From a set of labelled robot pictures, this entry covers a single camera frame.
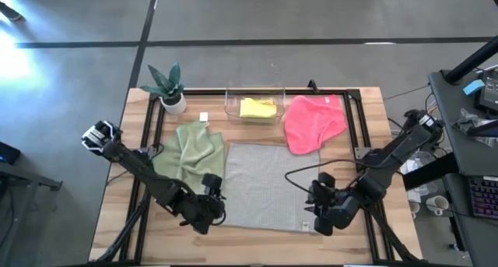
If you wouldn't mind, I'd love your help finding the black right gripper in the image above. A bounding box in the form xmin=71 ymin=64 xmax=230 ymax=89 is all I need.
xmin=309 ymin=172 xmax=361 ymax=237

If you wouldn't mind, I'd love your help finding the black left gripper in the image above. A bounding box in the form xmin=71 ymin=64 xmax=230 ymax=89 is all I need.
xmin=178 ymin=173 xmax=227 ymax=236

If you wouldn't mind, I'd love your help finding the sage green microfiber towel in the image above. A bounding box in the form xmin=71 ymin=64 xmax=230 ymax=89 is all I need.
xmin=152 ymin=121 xmax=226 ymax=194

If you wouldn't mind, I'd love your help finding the grey waffle-weave towel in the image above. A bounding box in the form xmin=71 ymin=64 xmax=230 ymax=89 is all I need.
xmin=222 ymin=142 xmax=321 ymax=234

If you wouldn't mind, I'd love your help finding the pink microfiber towel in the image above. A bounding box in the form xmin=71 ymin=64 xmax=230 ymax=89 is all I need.
xmin=283 ymin=94 xmax=348 ymax=156

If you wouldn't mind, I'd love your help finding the yellow microfiber towel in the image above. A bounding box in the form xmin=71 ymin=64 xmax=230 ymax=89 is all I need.
xmin=239 ymin=97 xmax=278 ymax=120

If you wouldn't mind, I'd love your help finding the clear plastic bin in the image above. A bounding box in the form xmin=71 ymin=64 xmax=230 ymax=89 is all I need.
xmin=224 ymin=86 xmax=287 ymax=126

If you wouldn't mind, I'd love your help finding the snake plant in white pot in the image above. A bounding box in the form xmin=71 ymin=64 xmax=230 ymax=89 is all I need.
xmin=139 ymin=61 xmax=188 ymax=115

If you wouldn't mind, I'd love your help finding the grey desk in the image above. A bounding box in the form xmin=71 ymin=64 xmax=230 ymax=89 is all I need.
xmin=427 ymin=69 xmax=498 ymax=267

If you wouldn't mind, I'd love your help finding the backlit black keyboard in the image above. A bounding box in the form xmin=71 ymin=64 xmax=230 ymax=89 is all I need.
xmin=468 ymin=176 xmax=498 ymax=221

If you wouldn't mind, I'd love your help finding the dark side table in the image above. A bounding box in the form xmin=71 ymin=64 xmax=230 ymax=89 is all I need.
xmin=0 ymin=141 xmax=63 ymax=267

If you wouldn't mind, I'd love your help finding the light blue block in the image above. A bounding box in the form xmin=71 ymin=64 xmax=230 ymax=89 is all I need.
xmin=462 ymin=79 xmax=486 ymax=97

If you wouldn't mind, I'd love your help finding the black pole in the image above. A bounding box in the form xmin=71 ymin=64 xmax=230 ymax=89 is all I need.
xmin=444 ymin=35 xmax=498 ymax=85

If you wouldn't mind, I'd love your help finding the person's foot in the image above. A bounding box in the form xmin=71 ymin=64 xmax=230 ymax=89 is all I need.
xmin=0 ymin=1 xmax=25 ymax=23

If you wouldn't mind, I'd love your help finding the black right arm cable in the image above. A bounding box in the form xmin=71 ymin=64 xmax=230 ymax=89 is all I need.
xmin=285 ymin=159 xmax=377 ymax=198

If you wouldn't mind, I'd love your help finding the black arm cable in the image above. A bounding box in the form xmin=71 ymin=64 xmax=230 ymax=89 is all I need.
xmin=285 ymin=159 xmax=377 ymax=198
xmin=149 ymin=142 xmax=166 ymax=162

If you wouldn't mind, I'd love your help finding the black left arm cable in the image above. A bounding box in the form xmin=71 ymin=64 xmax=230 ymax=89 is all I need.
xmin=149 ymin=142 xmax=166 ymax=162

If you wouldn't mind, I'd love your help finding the black aluminium table frame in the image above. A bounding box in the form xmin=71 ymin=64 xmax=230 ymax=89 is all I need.
xmin=118 ymin=88 xmax=413 ymax=265

